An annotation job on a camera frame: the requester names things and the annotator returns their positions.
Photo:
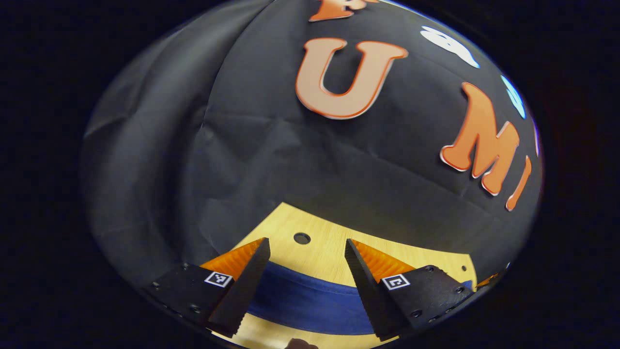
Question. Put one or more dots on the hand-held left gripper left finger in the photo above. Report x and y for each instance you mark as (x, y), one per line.
(244, 291)

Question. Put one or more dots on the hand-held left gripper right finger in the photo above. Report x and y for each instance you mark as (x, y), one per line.
(368, 291)

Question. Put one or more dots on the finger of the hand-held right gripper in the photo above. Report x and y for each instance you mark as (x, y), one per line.
(487, 280)

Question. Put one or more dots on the blue jeans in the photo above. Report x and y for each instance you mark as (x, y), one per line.
(310, 305)

